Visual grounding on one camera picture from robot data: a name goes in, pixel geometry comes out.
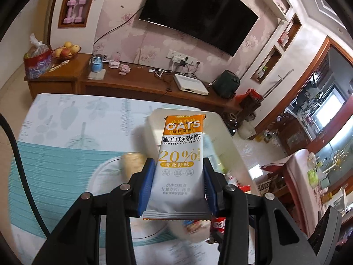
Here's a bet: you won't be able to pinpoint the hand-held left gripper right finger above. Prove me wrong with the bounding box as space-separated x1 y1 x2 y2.
203 157 317 265

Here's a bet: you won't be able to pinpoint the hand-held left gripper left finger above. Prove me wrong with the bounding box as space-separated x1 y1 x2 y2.
32 157 156 265

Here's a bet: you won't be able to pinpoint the white orange oat bar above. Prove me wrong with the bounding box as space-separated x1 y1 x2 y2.
143 110 218 221

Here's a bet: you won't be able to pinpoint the red snack packet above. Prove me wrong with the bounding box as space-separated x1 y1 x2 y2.
210 217 228 243

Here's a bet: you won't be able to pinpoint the dark brown ceramic pot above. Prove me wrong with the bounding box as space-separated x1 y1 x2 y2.
222 112 240 136

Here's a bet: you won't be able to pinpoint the white bucket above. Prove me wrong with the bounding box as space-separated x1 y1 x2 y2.
238 121 257 140

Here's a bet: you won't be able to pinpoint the thick black cable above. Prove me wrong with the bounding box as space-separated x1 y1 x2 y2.
0 114 50 236

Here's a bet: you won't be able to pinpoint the red printed plastic bag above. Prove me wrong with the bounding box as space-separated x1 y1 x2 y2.
23 33 53 80

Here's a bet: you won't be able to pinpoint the white wall outlet strip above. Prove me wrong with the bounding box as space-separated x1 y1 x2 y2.
166 50 199 67

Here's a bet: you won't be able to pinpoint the yellow oil bottles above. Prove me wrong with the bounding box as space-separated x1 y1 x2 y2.
255 130 279 144

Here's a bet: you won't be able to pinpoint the white charger cable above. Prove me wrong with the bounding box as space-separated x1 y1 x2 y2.
149 68 173 77

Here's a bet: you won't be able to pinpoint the white router box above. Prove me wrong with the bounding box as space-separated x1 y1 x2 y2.
174 73 209 96

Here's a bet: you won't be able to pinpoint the dark green air fryer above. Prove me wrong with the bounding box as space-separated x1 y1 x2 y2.
212 70 241 99

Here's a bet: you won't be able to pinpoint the white plastic storage bin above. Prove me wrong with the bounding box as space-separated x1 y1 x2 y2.
145 108 261 199

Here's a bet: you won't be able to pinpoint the red patterned tall vase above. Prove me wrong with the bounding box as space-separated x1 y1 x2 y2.
236 88 262 122

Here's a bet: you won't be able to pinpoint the black wall television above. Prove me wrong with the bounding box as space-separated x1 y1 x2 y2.
138 0 260 57

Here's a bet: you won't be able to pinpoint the clear square cracker packet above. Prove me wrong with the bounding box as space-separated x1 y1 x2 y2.
121 152 148 181

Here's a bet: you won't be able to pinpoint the black television cable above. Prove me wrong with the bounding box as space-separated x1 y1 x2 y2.
92 4 144 47

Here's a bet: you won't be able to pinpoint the wooden television cabinet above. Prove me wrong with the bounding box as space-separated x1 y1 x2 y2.
24 53 243 114

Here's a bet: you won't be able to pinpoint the red cloth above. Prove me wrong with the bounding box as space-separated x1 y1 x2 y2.
261 155 293 174

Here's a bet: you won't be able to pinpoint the dark fruit bowl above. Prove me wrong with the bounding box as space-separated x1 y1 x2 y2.
52 49 82 61

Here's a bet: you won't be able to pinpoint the table with leaf tablecloth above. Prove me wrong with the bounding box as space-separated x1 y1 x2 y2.
8 93 257 265

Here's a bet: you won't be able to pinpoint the metal pole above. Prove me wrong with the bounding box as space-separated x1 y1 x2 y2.
262 69 294 100

